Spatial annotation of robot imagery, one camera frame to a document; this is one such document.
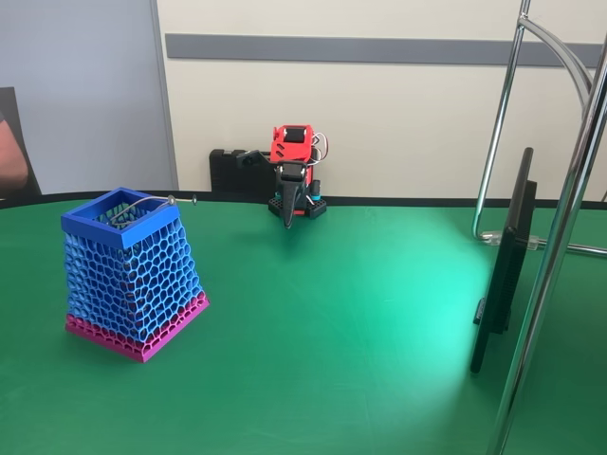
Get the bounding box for clear plastic clip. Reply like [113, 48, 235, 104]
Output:
[481, 229, 545, 250]

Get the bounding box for black LED light panel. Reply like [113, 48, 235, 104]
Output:
[469, 147, 540, 375]

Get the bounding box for red white servo wires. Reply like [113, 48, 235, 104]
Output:
[310, 132, 333, 165]

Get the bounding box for green table cloth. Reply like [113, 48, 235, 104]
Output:
[0, 190, 607, 455]

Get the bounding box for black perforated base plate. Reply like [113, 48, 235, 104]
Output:
[267, 195, 328, 220]

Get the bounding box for black ribbed box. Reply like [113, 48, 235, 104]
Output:
[210, 148, 277, 193]

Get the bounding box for black gripper camera board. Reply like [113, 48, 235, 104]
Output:
[236, 148, 273, 170]

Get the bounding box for blue pink lattice basket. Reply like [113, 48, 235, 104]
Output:
[60, 187, 211, 364]

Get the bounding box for black chair back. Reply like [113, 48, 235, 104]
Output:
[0, 86, 43, 200]

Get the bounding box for person's bare forearm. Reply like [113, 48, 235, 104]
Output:
[0, 120, 29, 189]

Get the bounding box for chrome tube stand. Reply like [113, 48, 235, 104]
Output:
[471, 0, 607, 455]

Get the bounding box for grey wall rail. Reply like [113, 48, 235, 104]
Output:
[164, 32, 595, 68]

